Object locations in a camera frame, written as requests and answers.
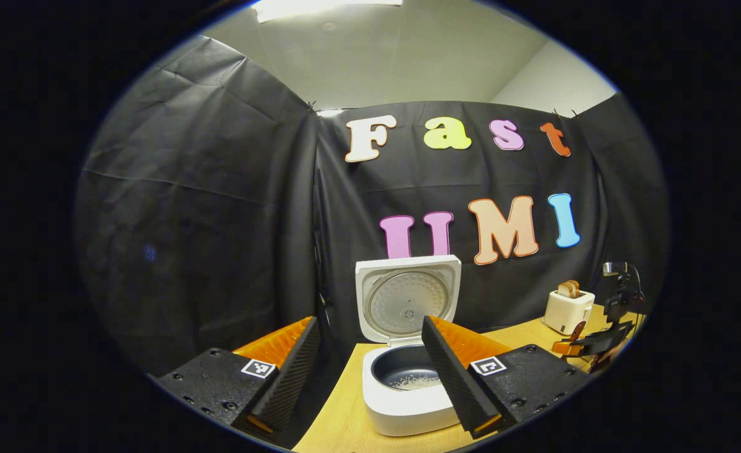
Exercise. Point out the white rice cooker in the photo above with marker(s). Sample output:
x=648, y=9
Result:
x=401, y=415

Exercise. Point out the white toaster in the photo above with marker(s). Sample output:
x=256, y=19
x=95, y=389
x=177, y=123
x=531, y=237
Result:
x=565, y=314

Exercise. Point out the white rice heap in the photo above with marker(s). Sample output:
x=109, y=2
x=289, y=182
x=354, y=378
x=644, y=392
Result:
x=417, y=380

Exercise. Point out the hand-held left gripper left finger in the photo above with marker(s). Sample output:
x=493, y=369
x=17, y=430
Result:
x=288, y=384

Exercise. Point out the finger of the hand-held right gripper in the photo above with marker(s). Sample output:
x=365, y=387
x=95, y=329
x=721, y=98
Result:
x=603, y=340

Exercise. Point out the ceiling light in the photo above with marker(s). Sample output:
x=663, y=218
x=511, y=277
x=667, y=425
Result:
x=326, y=7

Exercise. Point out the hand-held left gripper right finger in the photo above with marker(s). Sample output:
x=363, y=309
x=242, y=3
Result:
x=455, y=377

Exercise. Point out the toasted bread slice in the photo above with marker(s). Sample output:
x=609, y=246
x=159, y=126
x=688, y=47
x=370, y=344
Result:
x=564, y=290
x=574, y=288

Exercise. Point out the black backdrop cloth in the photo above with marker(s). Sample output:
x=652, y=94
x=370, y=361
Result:
x=187, y=220

